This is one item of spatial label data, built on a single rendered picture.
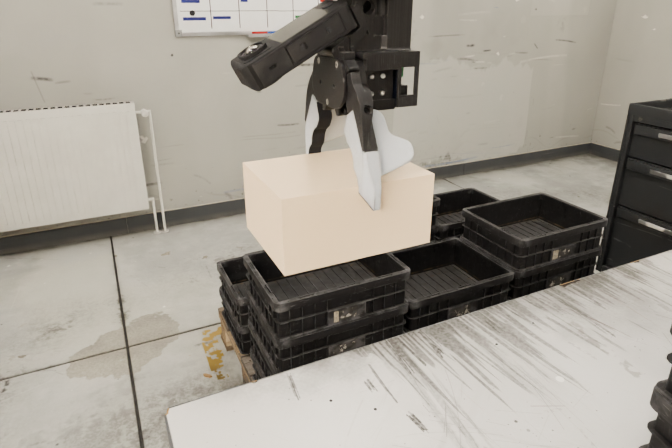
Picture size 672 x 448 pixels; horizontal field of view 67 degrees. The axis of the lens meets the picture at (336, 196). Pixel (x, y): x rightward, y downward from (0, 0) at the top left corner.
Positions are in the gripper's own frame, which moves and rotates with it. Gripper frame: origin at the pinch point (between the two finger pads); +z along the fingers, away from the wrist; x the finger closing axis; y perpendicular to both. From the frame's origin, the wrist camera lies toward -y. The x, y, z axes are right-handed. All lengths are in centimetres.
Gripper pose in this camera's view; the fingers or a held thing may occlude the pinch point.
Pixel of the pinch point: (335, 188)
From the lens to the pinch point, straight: 52.3
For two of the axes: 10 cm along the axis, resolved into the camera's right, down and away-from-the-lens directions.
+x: -4.3, -3.2, 8.4
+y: 9.0, -1.5, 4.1
